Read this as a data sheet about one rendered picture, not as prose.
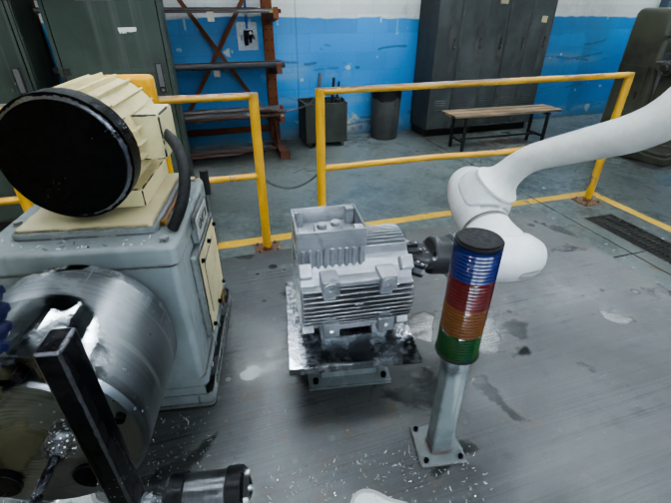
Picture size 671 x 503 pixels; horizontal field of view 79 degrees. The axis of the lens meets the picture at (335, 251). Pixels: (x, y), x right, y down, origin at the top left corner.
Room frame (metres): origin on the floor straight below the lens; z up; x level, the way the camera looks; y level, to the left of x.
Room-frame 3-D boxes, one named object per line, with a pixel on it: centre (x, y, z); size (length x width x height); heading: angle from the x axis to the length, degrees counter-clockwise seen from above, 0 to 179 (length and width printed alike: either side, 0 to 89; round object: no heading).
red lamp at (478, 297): (0.44, -0.18, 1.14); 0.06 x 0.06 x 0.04
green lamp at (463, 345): (0.44, -0.18, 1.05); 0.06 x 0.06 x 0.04
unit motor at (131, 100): (0.71, 0.37, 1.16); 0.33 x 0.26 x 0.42; 7
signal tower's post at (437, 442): (0.44, -0.18, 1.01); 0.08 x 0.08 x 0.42; 7
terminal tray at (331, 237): (0.65, 0.01, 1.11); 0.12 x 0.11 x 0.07; 101
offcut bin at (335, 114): (5.07, 0.15, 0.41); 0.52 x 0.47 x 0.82; 107
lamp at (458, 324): (0.44, -0.18, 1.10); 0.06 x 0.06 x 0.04
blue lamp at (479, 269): (0.44, -0.18, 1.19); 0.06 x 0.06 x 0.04
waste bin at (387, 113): (5.38, -0.63, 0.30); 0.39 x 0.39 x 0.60
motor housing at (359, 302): (0.65, -0.02, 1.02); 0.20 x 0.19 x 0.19; 101
